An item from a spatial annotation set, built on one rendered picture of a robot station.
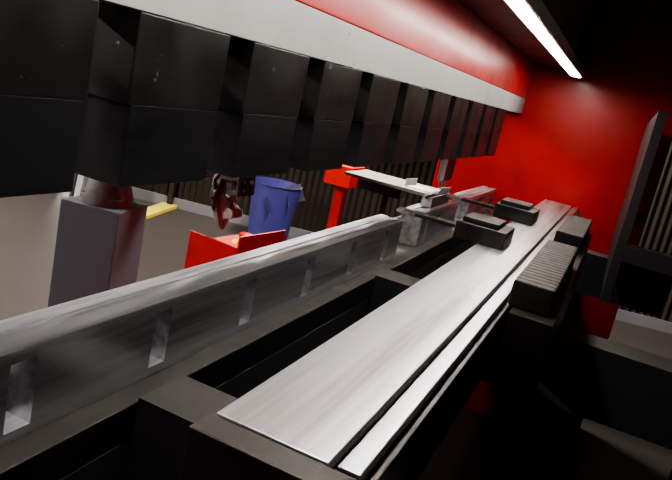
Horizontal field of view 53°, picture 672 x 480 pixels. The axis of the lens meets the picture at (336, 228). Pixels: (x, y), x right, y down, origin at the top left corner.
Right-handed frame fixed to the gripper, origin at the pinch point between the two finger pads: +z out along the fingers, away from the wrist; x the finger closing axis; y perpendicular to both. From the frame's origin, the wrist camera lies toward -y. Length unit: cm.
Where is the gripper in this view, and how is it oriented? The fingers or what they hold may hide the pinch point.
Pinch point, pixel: (220, 223)
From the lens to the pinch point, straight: 175.8
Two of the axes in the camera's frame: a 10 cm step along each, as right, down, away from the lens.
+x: 4.9, -0.8, 8.7
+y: 8.6, 2.0, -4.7
